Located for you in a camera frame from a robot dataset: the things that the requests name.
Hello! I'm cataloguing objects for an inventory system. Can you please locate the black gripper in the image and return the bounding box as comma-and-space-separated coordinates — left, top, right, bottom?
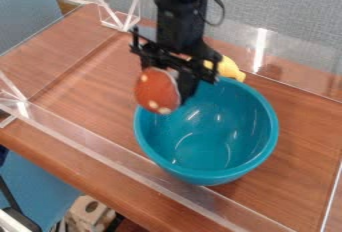
129, 2, 221, 104

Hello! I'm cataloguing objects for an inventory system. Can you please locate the brown white toy mushroom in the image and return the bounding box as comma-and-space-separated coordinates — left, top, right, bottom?
133, 67, 180, 115

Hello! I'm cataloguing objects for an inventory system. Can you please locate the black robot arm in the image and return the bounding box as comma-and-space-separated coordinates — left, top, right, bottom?
129, 0, 225, 105

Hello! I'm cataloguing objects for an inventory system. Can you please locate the blue plastic bowl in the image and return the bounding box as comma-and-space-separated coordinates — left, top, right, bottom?
133, 78, 280, 186

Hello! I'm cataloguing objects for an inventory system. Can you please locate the yellow toy banana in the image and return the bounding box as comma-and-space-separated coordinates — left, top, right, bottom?
203, 55, 245, 82

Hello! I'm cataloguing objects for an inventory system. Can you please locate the clear acrylic back barrier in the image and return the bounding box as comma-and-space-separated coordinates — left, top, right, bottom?
54, 0, 342, 104

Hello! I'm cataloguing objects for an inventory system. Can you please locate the clear acrylic barrier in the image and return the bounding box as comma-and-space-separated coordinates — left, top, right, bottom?
0, 76, 295, 232
54, 0, 342, 104

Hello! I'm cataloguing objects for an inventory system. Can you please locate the clear acrylic front barrier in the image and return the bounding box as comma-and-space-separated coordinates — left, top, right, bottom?
0, 76, 295, 232

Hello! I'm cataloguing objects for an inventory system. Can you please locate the black cable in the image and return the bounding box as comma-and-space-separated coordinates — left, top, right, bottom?
196, 0, 227, 28

